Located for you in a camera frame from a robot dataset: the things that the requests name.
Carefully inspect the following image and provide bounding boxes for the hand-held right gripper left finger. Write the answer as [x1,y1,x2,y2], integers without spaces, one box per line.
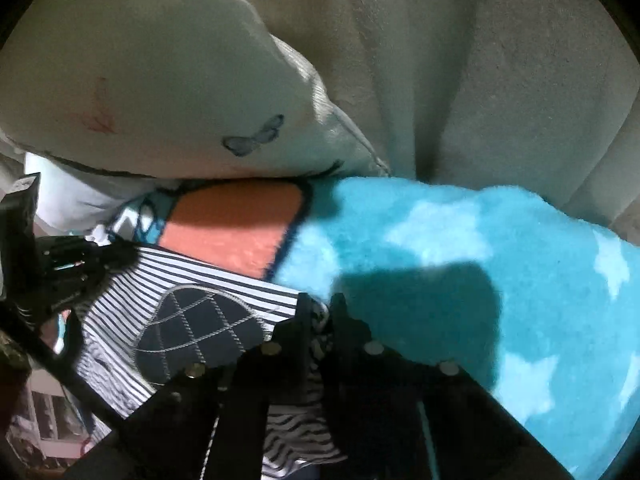
[75,293,316,480]

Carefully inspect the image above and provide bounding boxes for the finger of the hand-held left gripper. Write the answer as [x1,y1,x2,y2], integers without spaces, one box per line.
[36,236,142,317]

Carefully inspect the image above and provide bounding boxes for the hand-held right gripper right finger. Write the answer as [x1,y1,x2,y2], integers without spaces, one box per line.
[319,293,577,480]

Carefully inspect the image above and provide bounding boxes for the striped pants with dark patch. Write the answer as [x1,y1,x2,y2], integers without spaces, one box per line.
[54,246,352,480]

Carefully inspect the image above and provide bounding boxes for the white cloth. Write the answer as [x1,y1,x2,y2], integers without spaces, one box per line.
[22,152,177,242]

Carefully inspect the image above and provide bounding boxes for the orange printed blanket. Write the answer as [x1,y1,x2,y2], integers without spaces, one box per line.
[107,180,314,282]

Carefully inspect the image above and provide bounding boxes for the blue star print blanket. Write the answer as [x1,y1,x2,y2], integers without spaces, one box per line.
[270,175,640,480]

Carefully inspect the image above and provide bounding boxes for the white butterfly print pillow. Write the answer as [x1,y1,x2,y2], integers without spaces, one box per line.
[0,0,392,182]

